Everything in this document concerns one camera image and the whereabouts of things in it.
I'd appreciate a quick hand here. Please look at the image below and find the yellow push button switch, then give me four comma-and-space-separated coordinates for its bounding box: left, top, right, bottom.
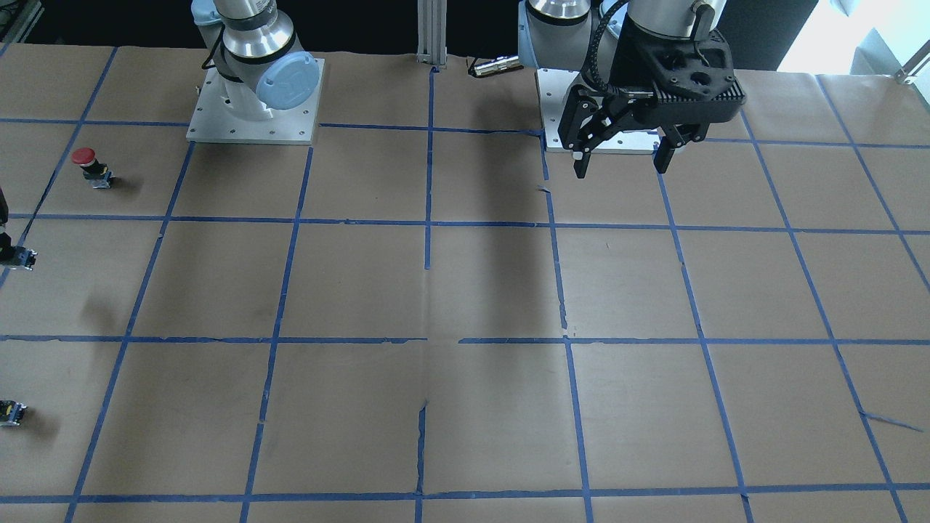
1, 246, 37, 271

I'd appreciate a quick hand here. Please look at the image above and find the silver metal connector plug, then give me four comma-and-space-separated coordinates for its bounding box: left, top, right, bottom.
467, 55, 524, 78

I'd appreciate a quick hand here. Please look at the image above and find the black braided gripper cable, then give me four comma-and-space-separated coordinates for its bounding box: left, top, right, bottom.
580, 0, 633, 99

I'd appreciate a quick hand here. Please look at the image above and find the red push button switch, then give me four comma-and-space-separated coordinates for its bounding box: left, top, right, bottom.
70, 147, 116, 190

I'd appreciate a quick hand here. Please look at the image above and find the black button switch part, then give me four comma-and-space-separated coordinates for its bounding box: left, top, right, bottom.
0, 400, 28, 427

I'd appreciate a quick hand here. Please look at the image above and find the aluminium frame post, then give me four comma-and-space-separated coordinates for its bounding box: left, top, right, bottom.
416, 0, 448, 68

